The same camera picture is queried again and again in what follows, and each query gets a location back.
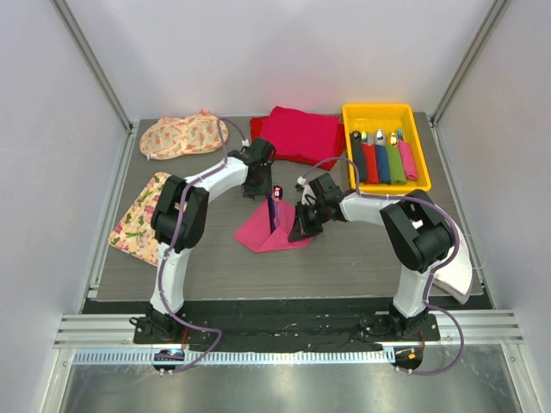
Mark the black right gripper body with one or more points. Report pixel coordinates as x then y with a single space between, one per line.
314 211

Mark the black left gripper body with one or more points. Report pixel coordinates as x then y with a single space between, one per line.
262 186

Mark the iridescent spoon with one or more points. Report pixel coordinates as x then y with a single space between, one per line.
277 195

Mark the iridescent purple knife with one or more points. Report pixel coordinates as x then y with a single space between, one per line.
272 213

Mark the pink paper napkin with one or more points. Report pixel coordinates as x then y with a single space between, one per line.
260 234

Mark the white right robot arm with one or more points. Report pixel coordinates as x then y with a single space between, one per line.
423 236

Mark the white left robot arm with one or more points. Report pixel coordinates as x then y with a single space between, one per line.
180 216

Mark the red napkin cutlery roll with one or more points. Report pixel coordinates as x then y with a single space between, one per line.
368 149

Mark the black napkin cutlery roll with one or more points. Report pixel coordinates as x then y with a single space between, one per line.
358 155

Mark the blue napkin cutlery roll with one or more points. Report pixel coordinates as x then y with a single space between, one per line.
382 157

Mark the stack of red napkins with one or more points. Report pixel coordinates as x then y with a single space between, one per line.
300 137

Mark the yellow plastic bin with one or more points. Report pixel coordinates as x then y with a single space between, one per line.
369 118

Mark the floral fabric pouch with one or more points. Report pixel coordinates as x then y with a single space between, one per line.
172 137

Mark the floral pattern tray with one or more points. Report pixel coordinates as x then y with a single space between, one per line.
133 234

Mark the white cloth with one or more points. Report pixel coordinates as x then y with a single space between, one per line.
456 279

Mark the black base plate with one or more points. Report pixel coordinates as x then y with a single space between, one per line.
192 309

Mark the aluminium frame rail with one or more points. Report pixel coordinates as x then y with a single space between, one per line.
289 332

